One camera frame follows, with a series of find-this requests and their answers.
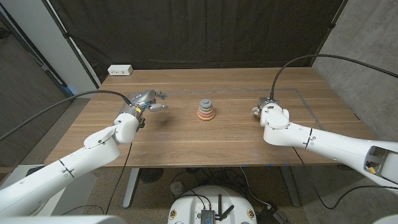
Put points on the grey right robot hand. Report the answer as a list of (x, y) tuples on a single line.
[(264, 102)]

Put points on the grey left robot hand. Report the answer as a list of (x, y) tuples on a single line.
[(141, 99)]

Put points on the small dark grey disc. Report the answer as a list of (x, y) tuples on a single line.
[(206, 102)]

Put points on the sage green disc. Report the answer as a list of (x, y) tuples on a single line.
[(206, 109)]

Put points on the dusty pink disc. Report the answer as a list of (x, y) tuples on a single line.
[(206, 113)]

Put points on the coral red disc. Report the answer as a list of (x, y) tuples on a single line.
[(206, 116)]

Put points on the white right robot shoulder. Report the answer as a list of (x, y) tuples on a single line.
[(388, 220)]

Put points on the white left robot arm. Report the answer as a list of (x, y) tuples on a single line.
[(62, 171)]

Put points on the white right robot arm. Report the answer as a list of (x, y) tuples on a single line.
[(326, 143)]

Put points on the white left robot shoulder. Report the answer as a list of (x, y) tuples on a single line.
[(62, 220)]

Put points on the white power strip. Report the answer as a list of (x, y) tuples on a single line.
[(119, 70)]

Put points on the large orange disc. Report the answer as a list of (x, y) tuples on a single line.
[(206, 119)]

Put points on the black floor fan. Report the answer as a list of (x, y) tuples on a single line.
[(150, 175)]

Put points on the black backdrop curtain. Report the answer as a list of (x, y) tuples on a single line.
[(186, 31)]

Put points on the grey table leg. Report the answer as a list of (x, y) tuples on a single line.
[(289, 186)]

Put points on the white table leg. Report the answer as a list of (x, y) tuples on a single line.
[(130, 186)]

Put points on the grey round floor object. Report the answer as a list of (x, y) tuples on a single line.
[(177, 188)]

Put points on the black backdrop stand pole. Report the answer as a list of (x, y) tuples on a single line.
[(66, 35), (332, 25)]

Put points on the black power adapter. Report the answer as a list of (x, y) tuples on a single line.
[(269, 216)]

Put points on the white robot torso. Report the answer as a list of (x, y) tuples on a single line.
[(186, 205)]

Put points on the silver router with antennas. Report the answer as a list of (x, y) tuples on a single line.
[(207, 216)]

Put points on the blue black foot pedal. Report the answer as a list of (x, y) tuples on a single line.
[(34, 170)]

